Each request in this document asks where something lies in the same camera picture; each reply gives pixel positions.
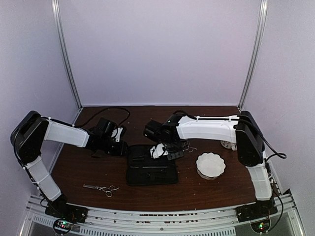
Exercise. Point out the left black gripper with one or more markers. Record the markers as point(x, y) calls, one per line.
point(121, 151)

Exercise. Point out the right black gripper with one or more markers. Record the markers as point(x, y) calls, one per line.
point(178, 154)

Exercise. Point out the black zippered tool case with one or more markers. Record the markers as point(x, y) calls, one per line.
point(143, 170)

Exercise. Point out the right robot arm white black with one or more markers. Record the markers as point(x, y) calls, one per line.
point(240, 131)

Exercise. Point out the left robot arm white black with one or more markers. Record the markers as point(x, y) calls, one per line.
point(29, 135)

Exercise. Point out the white scalloped bowl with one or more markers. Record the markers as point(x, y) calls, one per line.
point(210, 166)

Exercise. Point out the silver thinning scissors left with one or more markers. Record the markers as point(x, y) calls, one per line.
point(107, 190)

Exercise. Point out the floral white mug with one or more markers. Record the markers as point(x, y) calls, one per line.
point(229, 145)

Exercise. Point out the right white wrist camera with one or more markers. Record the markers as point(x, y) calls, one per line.
point(158, 151)

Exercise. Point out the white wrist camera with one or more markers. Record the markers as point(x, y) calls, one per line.
point(158, 151)
point(118, 133)

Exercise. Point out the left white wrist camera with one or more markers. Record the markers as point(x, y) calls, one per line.
point(118, 133)

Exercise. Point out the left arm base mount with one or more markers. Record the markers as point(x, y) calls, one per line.
point(67, 219)

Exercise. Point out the front aluminium rail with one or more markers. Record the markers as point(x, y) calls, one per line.
point(208, 222)

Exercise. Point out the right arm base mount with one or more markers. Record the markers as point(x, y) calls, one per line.
point(257, 214)

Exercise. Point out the left aluminium frame post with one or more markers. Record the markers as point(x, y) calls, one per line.
point(64, 52)

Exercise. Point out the aluminium frame post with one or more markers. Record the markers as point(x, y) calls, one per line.
point(64, 52)
point(260, 29)

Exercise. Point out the right aluminium frame post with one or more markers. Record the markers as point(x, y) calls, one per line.
point(260, 29)

